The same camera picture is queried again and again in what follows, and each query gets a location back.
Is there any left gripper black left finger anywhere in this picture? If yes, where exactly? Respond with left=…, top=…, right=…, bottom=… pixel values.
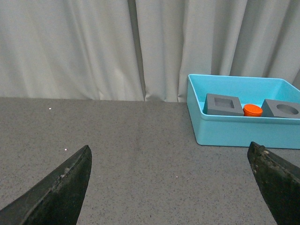
left=0, top=145, right=92, bottom=225

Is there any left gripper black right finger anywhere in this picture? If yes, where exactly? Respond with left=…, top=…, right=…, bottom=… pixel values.
left=247, top=142, right=300, bottom=225

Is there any gray cube with round hole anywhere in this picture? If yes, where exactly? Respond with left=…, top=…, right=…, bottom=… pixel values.
left=261, top=99, right=300, bottom=119

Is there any orange cylinder with white numbers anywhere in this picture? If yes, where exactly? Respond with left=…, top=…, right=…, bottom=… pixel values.
left=243, top=104, right=263, bottom=117

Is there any gray cube with square hole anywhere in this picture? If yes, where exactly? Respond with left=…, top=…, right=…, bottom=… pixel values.
left=203, top=93, right=244, bottom=116

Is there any blue plastic box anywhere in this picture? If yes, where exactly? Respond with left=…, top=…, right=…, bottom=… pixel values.
left=187, top=74, right=300, bottom=149

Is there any white curtain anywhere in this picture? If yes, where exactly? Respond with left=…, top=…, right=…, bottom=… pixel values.
left=0, top=0, right=300, bottom=102

